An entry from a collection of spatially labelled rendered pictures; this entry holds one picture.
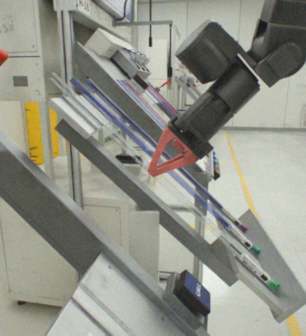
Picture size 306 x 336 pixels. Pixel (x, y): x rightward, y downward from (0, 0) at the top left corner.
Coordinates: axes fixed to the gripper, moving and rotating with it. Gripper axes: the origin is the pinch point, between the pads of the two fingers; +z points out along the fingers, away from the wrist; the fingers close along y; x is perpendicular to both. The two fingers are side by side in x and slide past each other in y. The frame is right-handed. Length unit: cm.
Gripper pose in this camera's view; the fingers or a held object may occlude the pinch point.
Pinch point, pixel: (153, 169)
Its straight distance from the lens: 48.4
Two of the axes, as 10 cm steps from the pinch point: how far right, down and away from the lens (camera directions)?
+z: -6.9, 7.0, 2.1
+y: -0.6, 2.4, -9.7
